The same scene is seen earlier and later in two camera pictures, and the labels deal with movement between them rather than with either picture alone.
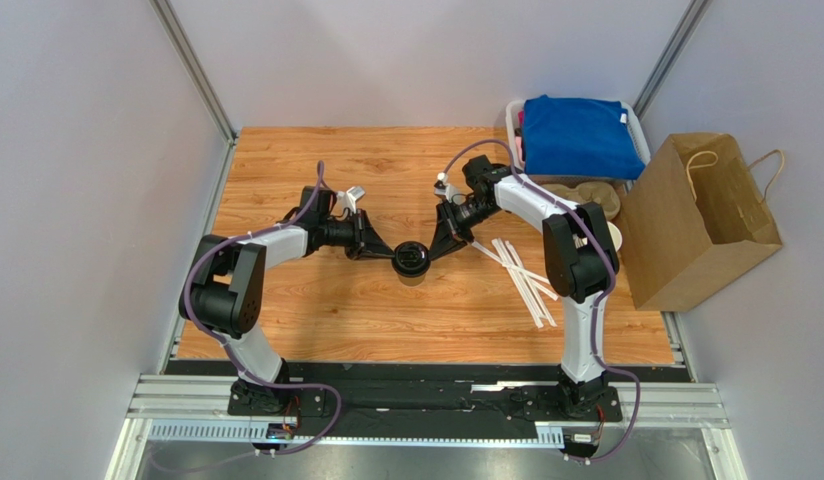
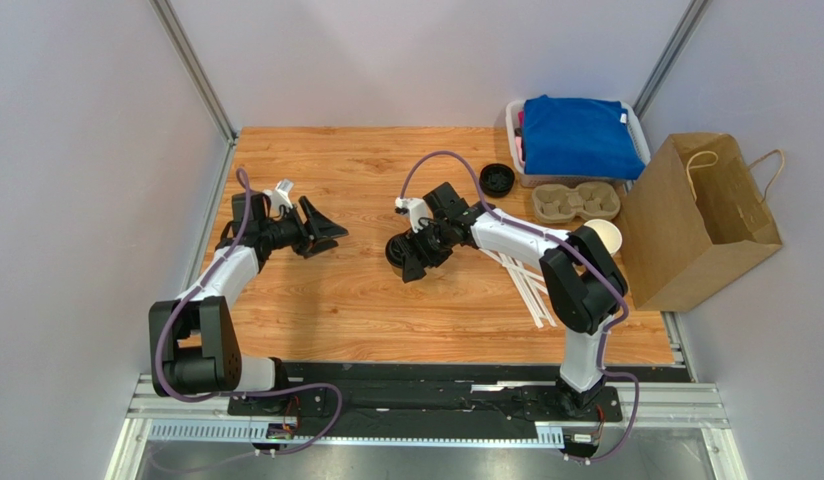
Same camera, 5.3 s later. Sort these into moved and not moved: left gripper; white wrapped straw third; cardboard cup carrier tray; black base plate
Moved: left gripper
Not moved: cardboard cup carrier tray; black base plate; white wrapped straw third
